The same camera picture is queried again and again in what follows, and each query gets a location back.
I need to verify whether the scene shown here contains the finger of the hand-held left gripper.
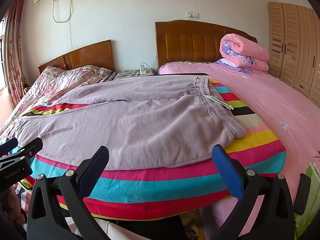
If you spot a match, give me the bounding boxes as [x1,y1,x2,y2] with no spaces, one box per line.
[9,137,44,159]
[0,138,19,156]

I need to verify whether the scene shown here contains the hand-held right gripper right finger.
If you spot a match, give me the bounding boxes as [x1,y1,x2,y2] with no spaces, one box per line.
[211,144,295,240]

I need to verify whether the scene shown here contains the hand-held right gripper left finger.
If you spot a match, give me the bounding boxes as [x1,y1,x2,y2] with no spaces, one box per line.
[26,146,110,240]

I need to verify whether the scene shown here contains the lavender pants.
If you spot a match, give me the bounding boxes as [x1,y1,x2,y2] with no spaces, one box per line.
[15,76,247,171]

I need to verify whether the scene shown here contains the person's left hand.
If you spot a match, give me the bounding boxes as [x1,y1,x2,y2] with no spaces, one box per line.
[0,184,27,230]

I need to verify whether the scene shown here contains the striped colourful blanket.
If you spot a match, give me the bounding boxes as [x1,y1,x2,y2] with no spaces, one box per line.
[0,74,287,221]

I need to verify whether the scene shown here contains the floral patterned bed quilt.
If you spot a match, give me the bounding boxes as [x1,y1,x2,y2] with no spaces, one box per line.
[0,65,117,140]

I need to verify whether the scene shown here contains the green white box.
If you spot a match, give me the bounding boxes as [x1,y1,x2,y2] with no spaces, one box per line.
[294,161,320,240]

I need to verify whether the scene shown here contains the window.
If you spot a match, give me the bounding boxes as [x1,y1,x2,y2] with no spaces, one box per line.
[0,17,8,93]

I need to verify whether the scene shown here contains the red floral curtain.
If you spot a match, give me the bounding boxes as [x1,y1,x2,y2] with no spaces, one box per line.
[3,0,27,108]

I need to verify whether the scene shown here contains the nightstand with floral cover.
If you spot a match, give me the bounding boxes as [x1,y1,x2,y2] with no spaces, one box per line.
[114,69,158,81]

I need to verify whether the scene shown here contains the small wooden headboard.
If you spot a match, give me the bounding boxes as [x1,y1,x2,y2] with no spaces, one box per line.
[37,39,116,75]

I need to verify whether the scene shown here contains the rolled pink floral quilt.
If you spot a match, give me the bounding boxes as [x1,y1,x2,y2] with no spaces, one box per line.
[219,33,271,72]

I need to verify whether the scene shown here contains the large wooden headboard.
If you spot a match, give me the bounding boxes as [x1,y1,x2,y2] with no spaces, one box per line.
[155,20,258,70]

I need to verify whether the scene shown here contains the light wooden wardrobe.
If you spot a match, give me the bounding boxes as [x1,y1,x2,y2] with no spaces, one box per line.
[268,2,320,108]

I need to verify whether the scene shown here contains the air conditioner cable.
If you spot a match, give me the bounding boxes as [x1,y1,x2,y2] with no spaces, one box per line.
[52,0,74,23]

